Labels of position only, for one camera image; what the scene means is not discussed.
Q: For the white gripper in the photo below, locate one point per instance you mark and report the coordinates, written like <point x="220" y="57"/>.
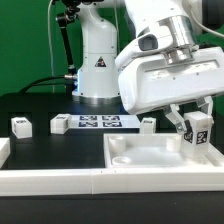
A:
<point x="149" y="83"/>

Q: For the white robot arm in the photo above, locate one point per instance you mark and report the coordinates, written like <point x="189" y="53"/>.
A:
<point x="172" y="18"/>

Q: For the white U-shaped obstacle fence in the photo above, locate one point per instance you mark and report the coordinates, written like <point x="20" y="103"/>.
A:
<point x="106" y="180"/>

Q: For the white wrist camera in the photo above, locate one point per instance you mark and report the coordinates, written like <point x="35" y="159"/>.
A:
<point x="144" y="45"/>

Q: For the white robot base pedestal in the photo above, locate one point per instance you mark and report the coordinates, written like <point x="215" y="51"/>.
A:
<point x="97" y="81"/>

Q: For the white square tabletop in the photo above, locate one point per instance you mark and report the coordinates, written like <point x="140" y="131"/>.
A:
<point x="153" y="150"/>

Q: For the white marker tag sheet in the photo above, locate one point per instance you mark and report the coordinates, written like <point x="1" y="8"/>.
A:
<point x="104" y="121"/>

